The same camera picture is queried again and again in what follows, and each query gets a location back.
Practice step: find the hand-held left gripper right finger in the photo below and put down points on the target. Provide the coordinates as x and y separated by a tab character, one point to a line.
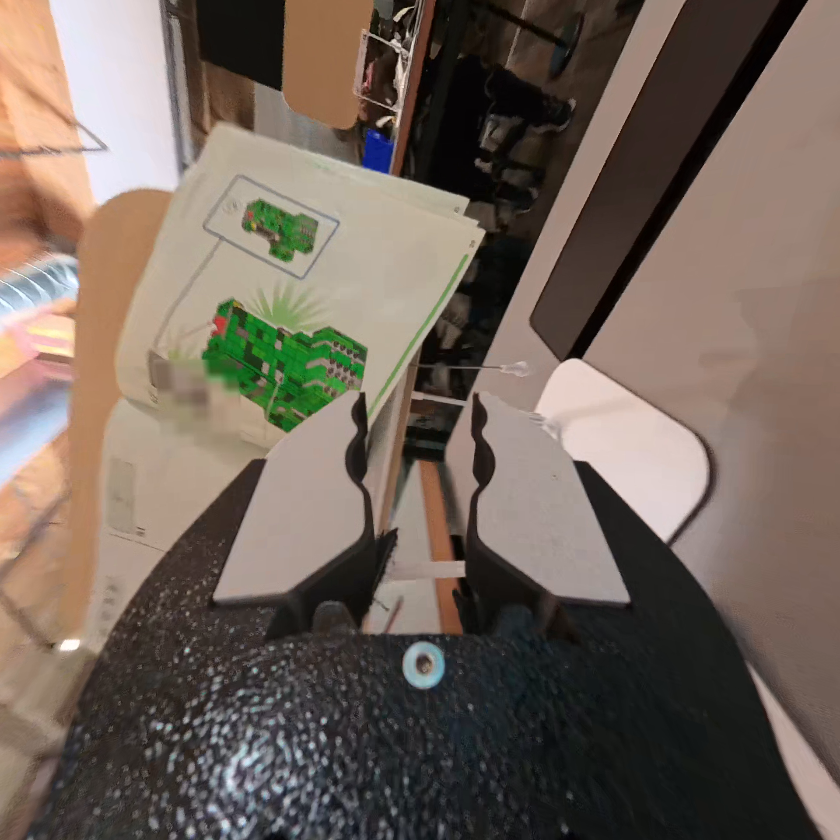
544	518

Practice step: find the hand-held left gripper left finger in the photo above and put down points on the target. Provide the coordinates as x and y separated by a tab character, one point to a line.
295	525

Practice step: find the wooden book stand white base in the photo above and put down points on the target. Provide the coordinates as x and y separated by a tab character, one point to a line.
623	439

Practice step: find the brick building instruction booklet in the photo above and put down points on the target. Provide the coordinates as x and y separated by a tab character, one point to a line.
295	295

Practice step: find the adjacent grey desk wooden edge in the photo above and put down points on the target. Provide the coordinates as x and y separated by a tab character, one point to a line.
439	544

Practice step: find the blue storage bin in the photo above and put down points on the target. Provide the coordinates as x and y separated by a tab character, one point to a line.
379	151

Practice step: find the metal ceiling rod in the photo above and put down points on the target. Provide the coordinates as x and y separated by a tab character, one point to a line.
59	145

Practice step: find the black monitor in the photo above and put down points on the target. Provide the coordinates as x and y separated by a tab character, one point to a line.
239	39

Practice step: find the silver air duct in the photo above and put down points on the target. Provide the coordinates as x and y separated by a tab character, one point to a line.
36	285

